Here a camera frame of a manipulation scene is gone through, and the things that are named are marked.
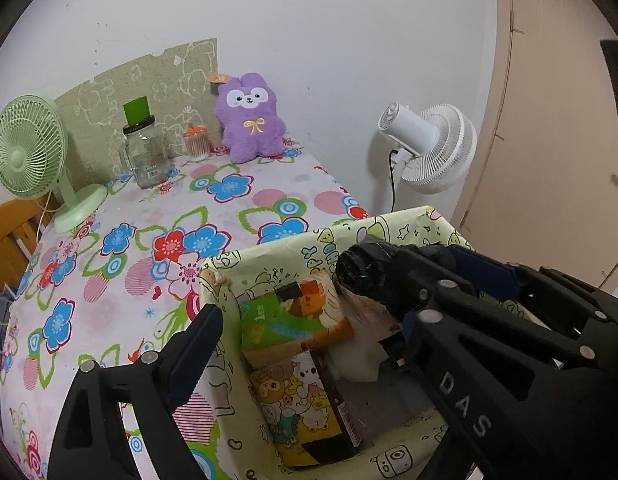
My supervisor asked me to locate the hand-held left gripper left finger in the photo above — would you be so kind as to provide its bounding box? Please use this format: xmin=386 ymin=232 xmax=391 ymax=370
xmin=46 ymin=304 xmax=225 ymax=480

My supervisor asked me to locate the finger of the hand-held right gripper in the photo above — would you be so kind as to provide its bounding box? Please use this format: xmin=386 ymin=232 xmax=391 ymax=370
xmin=389 ymin=245 xmax=618 ymax=480
xmin=451 ymin=246 xmax=618 ymax=341

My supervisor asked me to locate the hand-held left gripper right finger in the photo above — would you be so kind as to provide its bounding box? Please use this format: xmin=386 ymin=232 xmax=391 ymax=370
xmin=400 ymin=310 xmax=422 ymax=348

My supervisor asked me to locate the white cloth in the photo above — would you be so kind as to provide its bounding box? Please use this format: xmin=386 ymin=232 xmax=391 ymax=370
xmin=329 ymin=337 xmax=390 ymax=383

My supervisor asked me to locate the black hair accessory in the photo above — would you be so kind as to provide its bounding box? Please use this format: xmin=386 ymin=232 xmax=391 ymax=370
xmin=335 ymin=241 xmax=407 ymax=308

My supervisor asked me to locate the green orange printed tissue pack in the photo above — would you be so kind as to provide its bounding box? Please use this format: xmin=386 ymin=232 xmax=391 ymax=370
xmin=240 ymin=280 xmax=356 ymax=368

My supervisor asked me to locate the cartoon animal snack packet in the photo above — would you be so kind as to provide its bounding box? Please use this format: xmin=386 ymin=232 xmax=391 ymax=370
xmin=250 ymin=350 xmax=364 ymax=468

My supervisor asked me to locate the yellow cartoon fabric storage box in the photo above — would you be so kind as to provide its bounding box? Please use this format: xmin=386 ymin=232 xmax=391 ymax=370
xmin=198 ymin=205 xmax=477 ymax=480

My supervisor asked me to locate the white standing fan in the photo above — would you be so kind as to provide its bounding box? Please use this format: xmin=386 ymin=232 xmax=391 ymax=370
xmin=378 ymin=102 xmax=478 ymax=213

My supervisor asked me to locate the floral tablecloth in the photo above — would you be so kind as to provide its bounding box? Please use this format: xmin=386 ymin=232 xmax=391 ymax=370
xmin=0 ymin=137 xmax=372 ymax=480

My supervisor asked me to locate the beige door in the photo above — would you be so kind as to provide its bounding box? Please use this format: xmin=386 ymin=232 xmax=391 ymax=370
xmin=451 ymin=0 xmax=618 ymax=306

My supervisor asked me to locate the glass jar with green lid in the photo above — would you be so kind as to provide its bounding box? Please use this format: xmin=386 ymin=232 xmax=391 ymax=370
xmin=122 ymin=96 xmax=169 ymax=190

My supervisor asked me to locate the small orange-lid toothpick jar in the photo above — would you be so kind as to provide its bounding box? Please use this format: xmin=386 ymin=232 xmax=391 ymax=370
xmin=183 ymin=124 xmax=211 ymax=163

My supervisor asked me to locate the purple plush bunny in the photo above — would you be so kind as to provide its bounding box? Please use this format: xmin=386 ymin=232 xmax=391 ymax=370
xmin=207 ymin=72 xmax=287 ymax=164

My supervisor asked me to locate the green desk fan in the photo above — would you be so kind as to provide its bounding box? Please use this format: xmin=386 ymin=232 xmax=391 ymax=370
xmin=0 ymin=94 xmax=109 ymax=234

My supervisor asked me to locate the green patterned board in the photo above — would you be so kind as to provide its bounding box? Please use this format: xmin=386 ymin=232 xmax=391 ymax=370
xmin=54 ymin=37 xmax=220 ymax=186

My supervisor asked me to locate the black fan cable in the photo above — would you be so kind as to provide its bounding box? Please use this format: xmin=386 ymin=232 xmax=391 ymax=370
xmin=387 ymin=150 xmax=398 ymax=213

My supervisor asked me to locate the beige fan cable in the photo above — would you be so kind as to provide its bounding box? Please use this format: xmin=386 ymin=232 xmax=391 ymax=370
xmin=38 ymin=191 xmax=59 ymax=233

